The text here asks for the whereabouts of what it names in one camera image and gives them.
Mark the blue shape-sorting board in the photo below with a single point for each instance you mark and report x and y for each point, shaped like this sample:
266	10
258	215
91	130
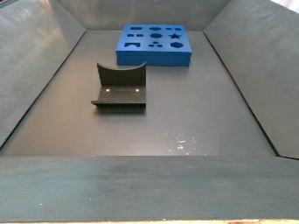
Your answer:
155	44

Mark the black angled stand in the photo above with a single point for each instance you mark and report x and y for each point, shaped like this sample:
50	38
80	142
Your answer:
122	86

